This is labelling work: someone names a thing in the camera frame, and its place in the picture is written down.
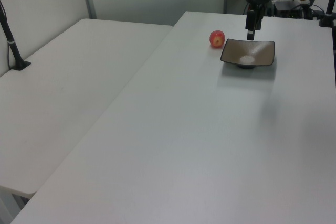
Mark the square brown ceramic plate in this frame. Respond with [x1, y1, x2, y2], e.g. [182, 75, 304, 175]
[219, 38, 276, 70]

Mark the black clamp camera stand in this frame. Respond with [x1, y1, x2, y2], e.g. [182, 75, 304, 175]
[318, 0, 336, 28]

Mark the grey box device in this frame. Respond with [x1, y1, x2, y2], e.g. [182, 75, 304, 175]
[272, 0, 300, 12]

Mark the thin black cable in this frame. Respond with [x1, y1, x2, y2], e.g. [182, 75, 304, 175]
[6, 44, 13, 69]

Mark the red apple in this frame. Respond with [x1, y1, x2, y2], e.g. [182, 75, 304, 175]
[209, 30, 226, 49]

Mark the black pole stand with base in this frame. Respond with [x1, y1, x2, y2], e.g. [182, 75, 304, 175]
[0, 0, 32, 71]

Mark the white side table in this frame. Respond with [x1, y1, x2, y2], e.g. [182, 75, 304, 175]
[0, 18, 173, 200]

